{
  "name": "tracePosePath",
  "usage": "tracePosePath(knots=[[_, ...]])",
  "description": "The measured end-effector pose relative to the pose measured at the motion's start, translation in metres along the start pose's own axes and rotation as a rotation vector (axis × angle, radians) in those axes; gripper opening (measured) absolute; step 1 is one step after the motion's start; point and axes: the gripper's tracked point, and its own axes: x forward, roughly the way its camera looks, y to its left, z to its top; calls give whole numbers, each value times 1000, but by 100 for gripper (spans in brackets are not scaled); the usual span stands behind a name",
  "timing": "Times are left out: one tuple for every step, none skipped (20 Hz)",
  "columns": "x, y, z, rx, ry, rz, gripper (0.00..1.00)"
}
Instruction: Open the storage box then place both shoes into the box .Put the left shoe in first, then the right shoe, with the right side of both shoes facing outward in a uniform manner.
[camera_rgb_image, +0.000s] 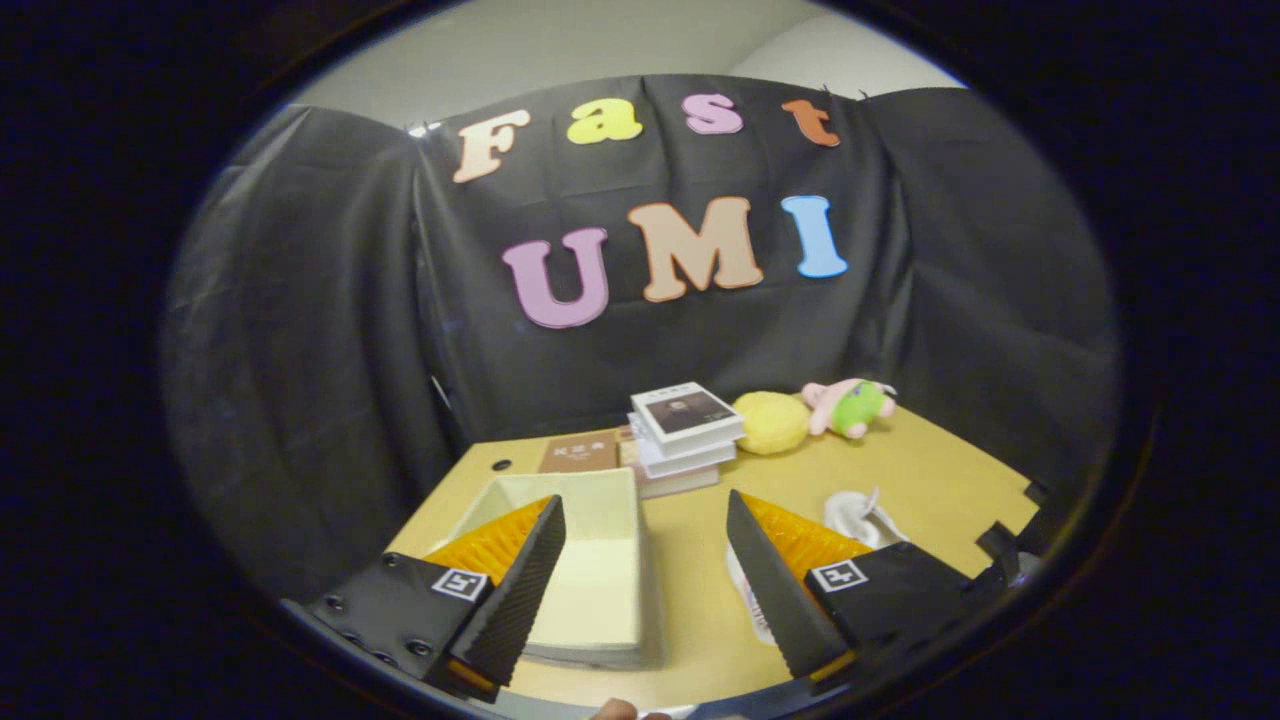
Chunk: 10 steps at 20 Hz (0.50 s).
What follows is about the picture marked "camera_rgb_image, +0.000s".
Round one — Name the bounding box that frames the pink and green plush toy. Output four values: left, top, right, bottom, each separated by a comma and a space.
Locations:
801, 377, 898, 440

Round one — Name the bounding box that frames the white book with portrait cover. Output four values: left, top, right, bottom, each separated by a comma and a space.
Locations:
630, 382, 746, 447

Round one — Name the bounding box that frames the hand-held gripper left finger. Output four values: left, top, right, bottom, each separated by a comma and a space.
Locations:
305, 494, 568, 703

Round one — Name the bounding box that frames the yellow plush toy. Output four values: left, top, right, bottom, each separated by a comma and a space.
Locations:
733, 391, 812, 457

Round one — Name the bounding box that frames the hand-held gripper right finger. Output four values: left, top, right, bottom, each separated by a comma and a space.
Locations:
726, 489, 1003, 684

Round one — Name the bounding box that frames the cream fabric storage box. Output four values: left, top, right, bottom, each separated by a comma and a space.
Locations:
445, 467, 666, 671

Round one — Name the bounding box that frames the brown cover book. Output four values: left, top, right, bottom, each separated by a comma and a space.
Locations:
538, 434, 621, 475

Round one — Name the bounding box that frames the reddish cover book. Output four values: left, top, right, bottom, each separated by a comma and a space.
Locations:
620, 430, 722, 500

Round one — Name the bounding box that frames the thick white book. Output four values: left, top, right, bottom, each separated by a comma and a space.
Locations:
627, 415, 739, 480

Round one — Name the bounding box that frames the black backdrop cloth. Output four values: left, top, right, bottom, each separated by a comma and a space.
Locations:
160, 72, 1119, 601

